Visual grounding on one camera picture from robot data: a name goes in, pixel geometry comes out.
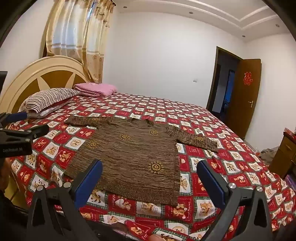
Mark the cream and brown headboard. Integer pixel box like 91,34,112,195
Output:
0,56,92,114

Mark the brown knitted sweater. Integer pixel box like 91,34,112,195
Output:
64,115,220,206

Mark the brown wooden door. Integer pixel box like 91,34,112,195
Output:
225,59,262,139

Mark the grey cloth pile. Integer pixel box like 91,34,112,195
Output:
258,148,278,165

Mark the dark wooden door frame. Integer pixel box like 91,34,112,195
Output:
206,46,243,114

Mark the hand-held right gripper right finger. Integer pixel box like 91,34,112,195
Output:
196,159,275,241

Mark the striped pillow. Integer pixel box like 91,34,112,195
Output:
20,88,81,119

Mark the red checkered printed bedsheet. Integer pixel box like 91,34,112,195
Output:
7,92,296,241

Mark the wooden cabinet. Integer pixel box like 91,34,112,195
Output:
269,131,296,180

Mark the beige patterned curtain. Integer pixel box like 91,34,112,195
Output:
43,0,115,84

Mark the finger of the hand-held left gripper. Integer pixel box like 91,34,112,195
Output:
0,111,28,125
0,125,50,142

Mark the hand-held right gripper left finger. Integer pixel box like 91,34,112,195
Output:
26,159,103,241

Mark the pink folded blanket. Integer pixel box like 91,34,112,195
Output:
73,83,117,98

